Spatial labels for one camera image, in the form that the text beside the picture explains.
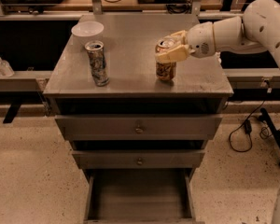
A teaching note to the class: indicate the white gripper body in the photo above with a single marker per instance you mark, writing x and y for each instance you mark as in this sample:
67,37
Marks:
200,41

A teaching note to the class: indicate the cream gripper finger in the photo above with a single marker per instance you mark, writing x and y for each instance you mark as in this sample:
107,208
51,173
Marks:
172,55
180,37

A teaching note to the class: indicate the orange soda can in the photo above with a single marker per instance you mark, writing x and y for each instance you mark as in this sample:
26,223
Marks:
165,71

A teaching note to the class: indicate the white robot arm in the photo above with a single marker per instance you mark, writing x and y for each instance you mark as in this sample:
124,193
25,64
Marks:
257,30

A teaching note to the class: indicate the blue white tall can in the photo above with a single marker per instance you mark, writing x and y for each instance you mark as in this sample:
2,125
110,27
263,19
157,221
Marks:
95,51

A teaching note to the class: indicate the grey drawer cabinet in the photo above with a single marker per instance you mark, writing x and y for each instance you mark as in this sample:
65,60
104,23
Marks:
199,87

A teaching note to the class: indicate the grey top drawer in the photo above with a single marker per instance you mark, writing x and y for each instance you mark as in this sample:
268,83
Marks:
138,127

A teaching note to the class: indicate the grey drawer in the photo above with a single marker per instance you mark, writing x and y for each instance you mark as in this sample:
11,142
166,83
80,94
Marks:
138,159
138,127
139,196

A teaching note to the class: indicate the grey middle drawer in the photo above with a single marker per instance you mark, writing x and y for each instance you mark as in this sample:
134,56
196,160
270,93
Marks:
138,159

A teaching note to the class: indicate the grey bottom drawer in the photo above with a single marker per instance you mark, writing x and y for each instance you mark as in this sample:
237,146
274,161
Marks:
139,196

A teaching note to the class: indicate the white pump bottle right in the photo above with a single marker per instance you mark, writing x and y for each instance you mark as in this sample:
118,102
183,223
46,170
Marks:
218,54

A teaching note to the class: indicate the white bowl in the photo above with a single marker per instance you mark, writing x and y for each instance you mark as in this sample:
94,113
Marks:
87,31

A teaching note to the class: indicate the black stand leg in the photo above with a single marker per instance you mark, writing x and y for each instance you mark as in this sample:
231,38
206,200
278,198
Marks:
276,134

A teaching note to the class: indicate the clear sanitizer bottle left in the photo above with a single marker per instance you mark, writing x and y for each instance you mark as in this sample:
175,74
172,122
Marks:
5,68

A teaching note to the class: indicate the black power cable floor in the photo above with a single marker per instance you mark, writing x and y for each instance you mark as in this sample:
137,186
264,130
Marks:
244,128

